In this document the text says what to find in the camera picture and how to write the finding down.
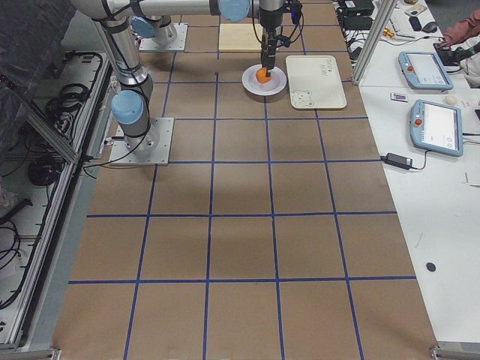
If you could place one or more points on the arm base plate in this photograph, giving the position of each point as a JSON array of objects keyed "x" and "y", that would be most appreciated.
[
  {"x": 151, "y": 150},
  {"x": 171, "y": 38}
]

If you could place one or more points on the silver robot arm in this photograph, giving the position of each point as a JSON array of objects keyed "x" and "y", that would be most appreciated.
[
  {"x": 269, "y": 14},
  {"x": 130, "y": 106}
]

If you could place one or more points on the wooden cutting board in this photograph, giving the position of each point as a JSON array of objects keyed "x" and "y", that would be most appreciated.
[{"x": 239, "y": 38}]

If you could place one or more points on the blue teach pendant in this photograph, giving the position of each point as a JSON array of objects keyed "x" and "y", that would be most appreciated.
[
  {"x": 424, "y": 71},
  {"x": 436, "y": 127}
]

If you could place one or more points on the small printed card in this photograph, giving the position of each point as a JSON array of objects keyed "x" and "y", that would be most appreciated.
[{"x": 399, "y": 97}]

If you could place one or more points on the white egg-shaped object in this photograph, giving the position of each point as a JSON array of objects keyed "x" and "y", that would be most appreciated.
[{"x": 450, "y": 100}]

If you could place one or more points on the black computer mouse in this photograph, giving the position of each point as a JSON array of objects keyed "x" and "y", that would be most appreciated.
[{"x": 430, "y": 27}]

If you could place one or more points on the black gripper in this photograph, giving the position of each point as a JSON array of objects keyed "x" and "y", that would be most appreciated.
[{"x": 268, "y": 29}]

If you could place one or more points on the black power adapter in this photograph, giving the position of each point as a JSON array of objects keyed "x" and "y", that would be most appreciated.
[{"x": 397, "y": 160}]

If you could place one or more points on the cream bear tray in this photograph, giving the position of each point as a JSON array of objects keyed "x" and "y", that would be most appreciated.
[{"x": 315, "y": 82}]

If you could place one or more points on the near blue teach pendant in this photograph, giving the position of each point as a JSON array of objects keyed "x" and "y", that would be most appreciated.
[{"x": 436, "y": 127}]

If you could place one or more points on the far blue teach pendant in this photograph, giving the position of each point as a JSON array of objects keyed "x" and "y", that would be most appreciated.
[{"x": 424, "y": 71}]

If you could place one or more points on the brass cylinder tool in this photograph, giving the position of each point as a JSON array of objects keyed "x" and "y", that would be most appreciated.
[{"x": 388, "y": 33}]

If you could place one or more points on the aluminium frame post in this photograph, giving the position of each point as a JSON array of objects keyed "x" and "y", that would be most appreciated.
[{"x": 383, "y": 14}]

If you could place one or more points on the orange fruit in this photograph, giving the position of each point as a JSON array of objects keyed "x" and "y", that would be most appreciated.
[{"x": 262, "y": 75}]

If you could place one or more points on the white round plate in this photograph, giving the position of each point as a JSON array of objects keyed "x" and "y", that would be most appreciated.
[{"x": 274, "y": 86}]

